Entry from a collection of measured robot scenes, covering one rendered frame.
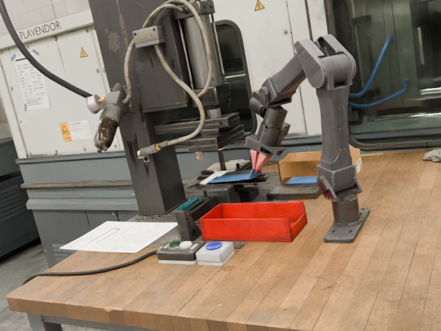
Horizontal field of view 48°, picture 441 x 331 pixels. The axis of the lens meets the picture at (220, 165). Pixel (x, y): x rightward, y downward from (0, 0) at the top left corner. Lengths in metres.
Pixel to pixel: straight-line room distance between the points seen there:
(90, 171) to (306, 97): 1.33
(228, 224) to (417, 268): 0.47
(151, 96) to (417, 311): 0.96
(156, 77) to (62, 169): 1.58
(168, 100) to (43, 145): 1.68
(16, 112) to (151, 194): 1.72
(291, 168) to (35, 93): 1.76
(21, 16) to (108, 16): 4.83
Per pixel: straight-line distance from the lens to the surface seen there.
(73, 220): 3.05
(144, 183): 1.61
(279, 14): 2.03
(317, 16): 1.92
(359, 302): 0.94
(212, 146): 1.39
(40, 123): 3.04
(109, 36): 1.58
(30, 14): 6.25
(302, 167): 1.66
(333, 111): 1.15
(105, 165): 2.71
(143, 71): 1.51
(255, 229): 1.23
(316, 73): 1.12
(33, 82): 3.00
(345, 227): 1.23
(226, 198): 1.43
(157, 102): 1.50
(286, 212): 1.31
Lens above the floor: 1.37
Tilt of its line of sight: 13 degrees down
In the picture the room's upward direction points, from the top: 11 degrees counter-clockwise
